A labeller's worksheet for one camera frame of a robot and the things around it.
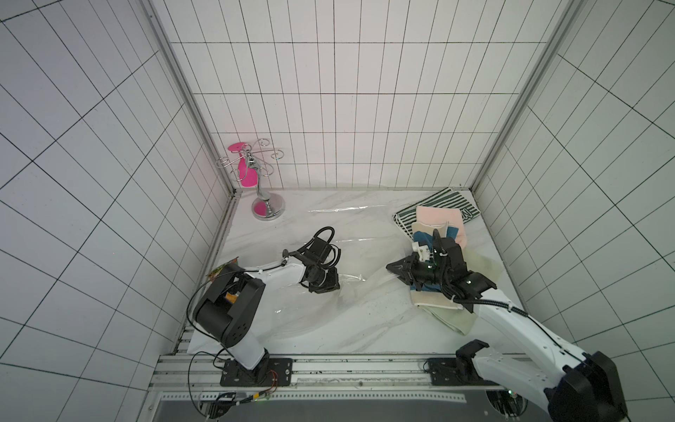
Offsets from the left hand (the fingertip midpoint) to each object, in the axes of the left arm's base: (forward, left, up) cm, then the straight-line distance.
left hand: (333, 290), depth 88 cm
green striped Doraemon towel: (+43, -49, +1) cm, 65 cm away
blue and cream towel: (-2, -30, +1) cm, 30 cm away
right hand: (+3, -16, +16) cm, 23 cm away
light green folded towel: (-10, -40, +2) cm, 41 cm away
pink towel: (+32, -49, +1) cm, 59 cm away
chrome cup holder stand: (+38, +31, 0) cm, 49 cm away
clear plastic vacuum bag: (+22, -14, -2) cm, 26 cm away
